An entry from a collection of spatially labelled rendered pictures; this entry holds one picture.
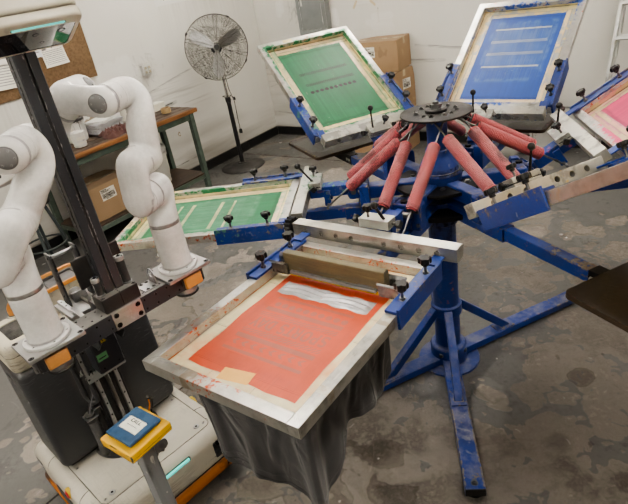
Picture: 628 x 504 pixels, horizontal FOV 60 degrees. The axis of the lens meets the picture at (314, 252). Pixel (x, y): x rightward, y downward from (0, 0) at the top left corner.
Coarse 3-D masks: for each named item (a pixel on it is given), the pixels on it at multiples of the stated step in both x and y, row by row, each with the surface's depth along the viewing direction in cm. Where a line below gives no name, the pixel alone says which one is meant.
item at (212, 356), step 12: (288, 276) 196; (276, 288) 190; (324, 288) 185; (264, 300) 185; (300, 300) 181; (312, 300) 180; (252, 312) 179; (240, 324) 174; (216, 336) 171; (228, 336) 170; (204, 348) 166; (216, 348) 165; (192, 360) 162; (204, 360) 161; (216, 360) 160; (228, 360) 159; (240, 360) 158; (252, 360) 157
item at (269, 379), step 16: (336, 288) 184; (320, 304) 177; (352, 320) 167; (368, 320) 165; (336, 336) 161; (352, 336) 160; (320, 352) 155; (336, 352) 154; (256, 368) 154; (272, 368) 153; (320, 368) 149; (256, 384) 148; (272, 384) 147; (288, 384) 146; (304, 384) 145; (288, 400) 140
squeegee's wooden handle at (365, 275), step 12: (288, 252) 190; (300, 252) 188; (288, 264) 192; (300, 264) 188; (312, 264) 185; (324, 264) 181; (336, 264) 178; (348, 264) 176; (360, 264) 175; (324, 276) 184; (336, 276) 181; (348, 276) 177; (360, 276) 174; (372, 276) 171; (384, 276) 169
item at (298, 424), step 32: (352, 256) 195; (384, 256) 191; (256, 288) 191; (384, 320) 158; (160, 352) 162; (352, 352) 148; (192, 384) 148; (224, 384) 144; (256, 416) 135; (288, 416) 130; (320, 416) 134
